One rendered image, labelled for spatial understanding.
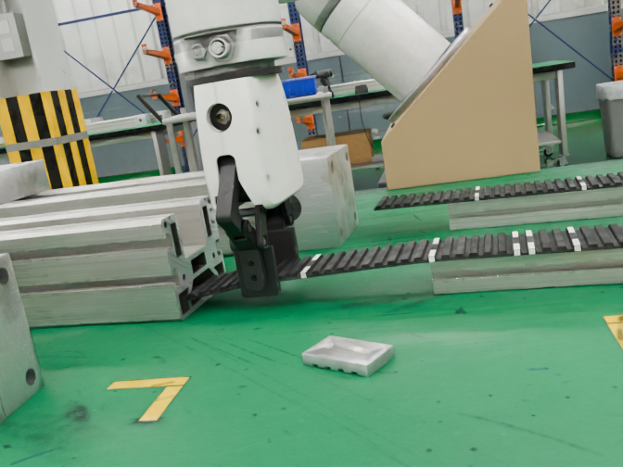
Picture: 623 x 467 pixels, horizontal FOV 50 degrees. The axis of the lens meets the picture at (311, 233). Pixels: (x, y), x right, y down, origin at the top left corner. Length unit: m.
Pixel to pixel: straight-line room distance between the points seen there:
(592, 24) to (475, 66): 7.39
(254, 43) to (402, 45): 0.60
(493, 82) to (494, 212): 0.30
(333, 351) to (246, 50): 0.22
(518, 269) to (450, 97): 0.48
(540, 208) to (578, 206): 0.04
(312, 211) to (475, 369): 0.34
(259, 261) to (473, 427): 0.23
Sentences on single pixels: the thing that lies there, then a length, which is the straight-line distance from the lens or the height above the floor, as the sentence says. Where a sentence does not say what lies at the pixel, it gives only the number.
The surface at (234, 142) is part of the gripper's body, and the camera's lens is 0.49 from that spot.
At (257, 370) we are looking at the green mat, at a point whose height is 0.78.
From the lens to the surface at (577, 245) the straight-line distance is 0.49.
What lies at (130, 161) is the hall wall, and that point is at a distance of 9.17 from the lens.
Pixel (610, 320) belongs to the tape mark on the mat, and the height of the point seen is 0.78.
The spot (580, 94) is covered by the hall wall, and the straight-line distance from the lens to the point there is 8.33.
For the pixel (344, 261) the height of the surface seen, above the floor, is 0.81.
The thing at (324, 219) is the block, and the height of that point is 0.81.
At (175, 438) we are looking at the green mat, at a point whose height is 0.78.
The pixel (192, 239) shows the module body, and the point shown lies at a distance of 0.61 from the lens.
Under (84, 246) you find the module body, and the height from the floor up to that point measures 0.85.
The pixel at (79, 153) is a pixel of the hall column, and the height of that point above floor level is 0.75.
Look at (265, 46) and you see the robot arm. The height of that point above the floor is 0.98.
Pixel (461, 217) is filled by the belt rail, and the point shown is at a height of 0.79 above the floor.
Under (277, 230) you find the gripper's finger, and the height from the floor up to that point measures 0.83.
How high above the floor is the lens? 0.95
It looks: 13 degrees down
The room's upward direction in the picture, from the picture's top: 9 degrees counter-clockwise
